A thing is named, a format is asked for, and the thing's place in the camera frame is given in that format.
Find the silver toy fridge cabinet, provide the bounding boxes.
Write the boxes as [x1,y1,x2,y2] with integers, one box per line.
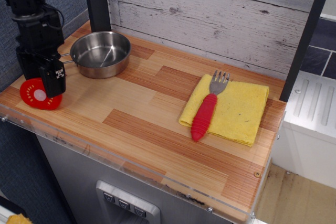
[37,136,228,223]

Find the yellow object bottom corner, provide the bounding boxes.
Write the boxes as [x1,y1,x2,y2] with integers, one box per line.
[6,214,32,224]

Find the black vertical post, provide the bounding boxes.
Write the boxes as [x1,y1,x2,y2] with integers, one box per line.
[87,0,111,32]
[279,0,326,102]

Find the silver steel pot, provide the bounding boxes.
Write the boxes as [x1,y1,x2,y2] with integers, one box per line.
[63,31,131,79]

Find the silver dispenser button panel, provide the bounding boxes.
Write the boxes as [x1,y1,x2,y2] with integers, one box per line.
[96,180,161,223]

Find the yellow folded cloth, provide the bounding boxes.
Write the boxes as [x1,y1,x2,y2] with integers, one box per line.
[178,74,269,147]

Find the red handled metal fork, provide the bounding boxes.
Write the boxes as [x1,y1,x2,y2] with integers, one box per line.
[191,70,230,141]

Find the white toy sink unit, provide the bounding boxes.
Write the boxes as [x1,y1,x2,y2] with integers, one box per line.
[271,71,335,188]

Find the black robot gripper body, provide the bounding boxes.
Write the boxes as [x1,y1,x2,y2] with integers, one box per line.
[15,5,64,62]

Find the black right vertical post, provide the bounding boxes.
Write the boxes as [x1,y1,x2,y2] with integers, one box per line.
[279,0,326,102]

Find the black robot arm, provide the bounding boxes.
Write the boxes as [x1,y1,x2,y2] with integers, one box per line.
[5,0,66,98]

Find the red toy donut slice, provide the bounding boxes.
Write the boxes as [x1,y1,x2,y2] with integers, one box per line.
[19,78,62,110]

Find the clear acrylic edge guard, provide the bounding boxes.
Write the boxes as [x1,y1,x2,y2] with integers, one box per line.
[1,105,255,223]

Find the black left vertical post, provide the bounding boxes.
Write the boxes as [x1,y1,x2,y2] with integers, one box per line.
[87,0,111,32]

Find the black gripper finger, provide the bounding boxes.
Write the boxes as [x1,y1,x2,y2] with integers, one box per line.
[38,60,66,98]
[16,50,41,80]

